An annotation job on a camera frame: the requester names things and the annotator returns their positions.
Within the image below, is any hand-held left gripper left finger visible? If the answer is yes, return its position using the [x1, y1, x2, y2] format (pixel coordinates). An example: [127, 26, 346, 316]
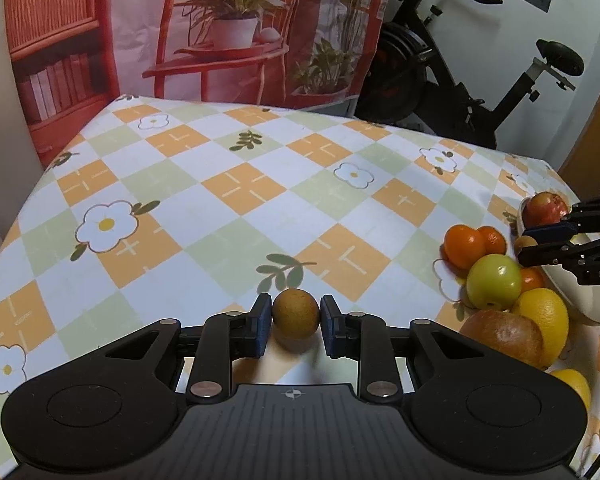
[105, 293, 272, 405]

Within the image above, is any large red apple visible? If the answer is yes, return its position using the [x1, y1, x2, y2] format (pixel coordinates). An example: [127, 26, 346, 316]
[522, 191, 570, 228]

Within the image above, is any yellow lemon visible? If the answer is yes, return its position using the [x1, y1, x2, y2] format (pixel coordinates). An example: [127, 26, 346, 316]
[550, 368, 592, 413]

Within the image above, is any black exercise bike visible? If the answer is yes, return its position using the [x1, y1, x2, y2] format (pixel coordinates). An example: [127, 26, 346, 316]
[354, 0, 585, 150]

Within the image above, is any beige plate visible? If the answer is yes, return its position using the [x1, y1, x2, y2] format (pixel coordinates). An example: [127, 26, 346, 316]
[517, 195, 600, 326]

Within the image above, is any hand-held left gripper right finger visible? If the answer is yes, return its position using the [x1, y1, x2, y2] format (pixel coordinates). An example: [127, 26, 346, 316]
[320, 295, 486, 405]

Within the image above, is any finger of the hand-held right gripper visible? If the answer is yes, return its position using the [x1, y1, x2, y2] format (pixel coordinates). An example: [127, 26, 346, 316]
[517, 237, 600, 268]
[522, 197, 600, 244]

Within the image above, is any checked flower tablecloth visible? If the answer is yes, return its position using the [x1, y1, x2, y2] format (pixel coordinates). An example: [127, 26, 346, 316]
[0, 94, 600, 476]

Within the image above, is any large yellow orange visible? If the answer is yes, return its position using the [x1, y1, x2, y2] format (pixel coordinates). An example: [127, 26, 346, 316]
[511, 287, 571, 368]

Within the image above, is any printed pink backdrop cloth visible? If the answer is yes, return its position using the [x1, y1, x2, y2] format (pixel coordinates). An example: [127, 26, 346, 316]
[2, 0, 398, 168]

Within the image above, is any tangerine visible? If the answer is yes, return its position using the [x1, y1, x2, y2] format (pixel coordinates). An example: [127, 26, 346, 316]
[444, 225, 487, 271]
[520, 266, 546, 293]
[477, 226, 507, 256]

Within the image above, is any green apple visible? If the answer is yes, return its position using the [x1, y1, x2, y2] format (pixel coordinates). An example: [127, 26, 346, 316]
[466, 254, 523, 311]

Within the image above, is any red-brown apple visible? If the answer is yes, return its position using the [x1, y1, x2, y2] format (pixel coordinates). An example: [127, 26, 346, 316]
[459, 308, 546, 371]

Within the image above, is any small brown round fruit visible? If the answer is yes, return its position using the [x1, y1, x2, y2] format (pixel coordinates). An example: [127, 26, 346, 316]
[271, 288, 321, 337]

